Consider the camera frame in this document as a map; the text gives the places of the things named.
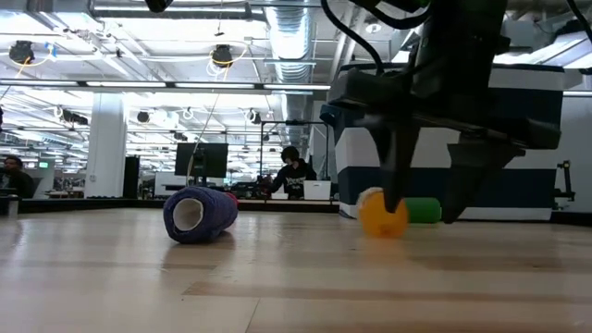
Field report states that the green bandage roll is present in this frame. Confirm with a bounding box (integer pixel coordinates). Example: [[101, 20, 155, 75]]
[[402, 197, 443, 225]]

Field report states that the navy white striped fabric basket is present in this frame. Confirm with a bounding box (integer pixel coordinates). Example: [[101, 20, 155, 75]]
[[318, 62, 584, 222]]

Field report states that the navy bandage roll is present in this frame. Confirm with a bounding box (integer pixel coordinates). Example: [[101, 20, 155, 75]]
[[162, 186, 240, 245]]

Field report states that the white box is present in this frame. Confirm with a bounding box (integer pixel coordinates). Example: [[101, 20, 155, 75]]
[[302, 179, 332, 202]]

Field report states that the person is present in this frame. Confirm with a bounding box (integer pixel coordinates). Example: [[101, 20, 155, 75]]
[[267, 145, 319, 201], [0, 155, 36, 200]]

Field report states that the red black machine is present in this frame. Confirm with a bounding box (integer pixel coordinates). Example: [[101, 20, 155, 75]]
[[257, 174, 275, 196]]

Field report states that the black background monitor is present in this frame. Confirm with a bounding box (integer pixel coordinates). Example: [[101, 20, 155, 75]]
[[174, 142, 229, 187]]

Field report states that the ribbed silver ventilation duct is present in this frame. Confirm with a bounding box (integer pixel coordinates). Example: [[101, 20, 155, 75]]
[[265, 0, 316, 175]]

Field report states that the white pillar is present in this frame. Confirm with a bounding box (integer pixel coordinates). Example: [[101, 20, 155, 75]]
[[84, 92, 129, 199]]

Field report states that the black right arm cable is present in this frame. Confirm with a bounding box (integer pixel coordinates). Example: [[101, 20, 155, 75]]
[[320, 0, 386, 76]]

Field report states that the long ceiling light bar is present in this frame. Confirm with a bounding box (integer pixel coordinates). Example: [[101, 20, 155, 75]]
[[0, 80, 332, 93]]

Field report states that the black clamp mount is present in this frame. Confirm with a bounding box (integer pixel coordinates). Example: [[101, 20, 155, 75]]
[[553, 159, 577, 212]]

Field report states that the orange pill bottle white cap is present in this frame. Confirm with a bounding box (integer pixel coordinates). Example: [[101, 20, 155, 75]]
[[355, 186, 411, 240]]

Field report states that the small grey cylinder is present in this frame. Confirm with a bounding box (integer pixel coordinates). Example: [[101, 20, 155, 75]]
[[0, 193, 19, 218]]

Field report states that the black background stand frame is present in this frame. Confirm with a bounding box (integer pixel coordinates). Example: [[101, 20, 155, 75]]
[[259, 119, 330, 204]]

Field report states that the black ceiling cable reel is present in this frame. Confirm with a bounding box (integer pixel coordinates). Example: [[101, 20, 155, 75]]
[[8, 40, 36, 65], [211, 44, 234, 68]]

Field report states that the black aluminium table frame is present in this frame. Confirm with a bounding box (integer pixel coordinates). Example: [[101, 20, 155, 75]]
[[0, 197, 592, 228]]

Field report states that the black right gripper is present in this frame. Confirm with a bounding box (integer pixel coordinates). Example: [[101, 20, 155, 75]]
[[326, 0, 563, 226]]

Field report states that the tall black cabinet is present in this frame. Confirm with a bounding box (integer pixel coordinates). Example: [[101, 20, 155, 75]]
[[122, 155, 141, 200]]

